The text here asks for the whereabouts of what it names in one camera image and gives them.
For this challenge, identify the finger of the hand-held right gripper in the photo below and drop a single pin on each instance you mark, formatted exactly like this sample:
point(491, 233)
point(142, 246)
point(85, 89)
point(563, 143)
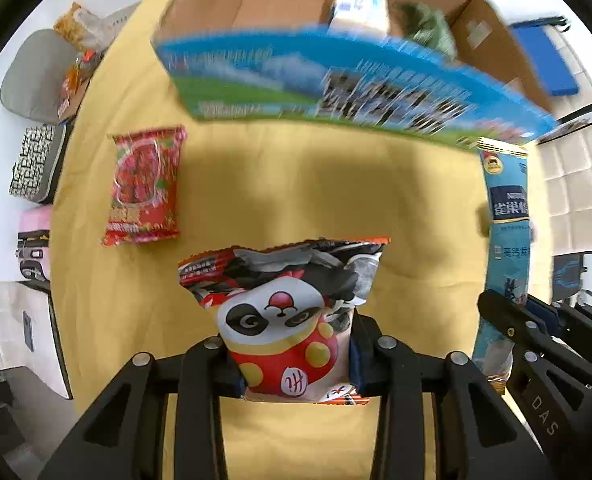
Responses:
point(576, 327)
point(513, 327)

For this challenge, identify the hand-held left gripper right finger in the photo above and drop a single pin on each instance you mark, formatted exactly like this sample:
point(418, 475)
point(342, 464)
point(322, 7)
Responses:
point(358, 366)

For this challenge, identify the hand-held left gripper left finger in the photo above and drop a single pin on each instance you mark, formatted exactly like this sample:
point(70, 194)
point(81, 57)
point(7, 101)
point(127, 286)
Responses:
point(212, 377)

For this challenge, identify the panda print snack packet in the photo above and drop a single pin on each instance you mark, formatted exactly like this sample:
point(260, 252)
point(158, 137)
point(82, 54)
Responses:
point(281, 310)

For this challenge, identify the long blue drink-mix packet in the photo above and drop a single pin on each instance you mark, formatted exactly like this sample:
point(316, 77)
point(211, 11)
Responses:
point(510, 200)

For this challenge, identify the cardboard box with blue print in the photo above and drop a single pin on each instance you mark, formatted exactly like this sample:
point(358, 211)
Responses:
point(286, 75)

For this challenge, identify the white quilted sofa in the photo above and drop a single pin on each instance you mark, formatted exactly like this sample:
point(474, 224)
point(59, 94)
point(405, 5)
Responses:
point(578, 185)

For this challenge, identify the yellow tablecloth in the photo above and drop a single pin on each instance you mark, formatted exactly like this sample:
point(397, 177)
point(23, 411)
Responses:
point(276, 185)

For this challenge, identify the red snack packet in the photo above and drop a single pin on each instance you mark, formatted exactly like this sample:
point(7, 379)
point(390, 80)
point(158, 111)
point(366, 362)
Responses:
point(143, 185)

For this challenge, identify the pink box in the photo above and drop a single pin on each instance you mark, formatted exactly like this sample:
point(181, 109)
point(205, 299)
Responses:
point(35, 220)

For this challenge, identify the blue folder on chair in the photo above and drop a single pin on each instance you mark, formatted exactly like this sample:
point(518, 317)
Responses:
point(546, 57)

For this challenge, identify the black and white patterned box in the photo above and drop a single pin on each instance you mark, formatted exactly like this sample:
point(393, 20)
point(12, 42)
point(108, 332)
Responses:
point(33, 162)

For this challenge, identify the green packet in box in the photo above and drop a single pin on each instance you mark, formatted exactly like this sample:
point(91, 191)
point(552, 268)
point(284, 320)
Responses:
point(426, 27)

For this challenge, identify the blue and white packet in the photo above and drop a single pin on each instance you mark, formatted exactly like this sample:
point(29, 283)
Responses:
point(358, 7)

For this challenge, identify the orange and white snack packet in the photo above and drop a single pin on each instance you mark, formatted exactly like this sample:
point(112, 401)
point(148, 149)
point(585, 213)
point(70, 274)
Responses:
point(73, 25)

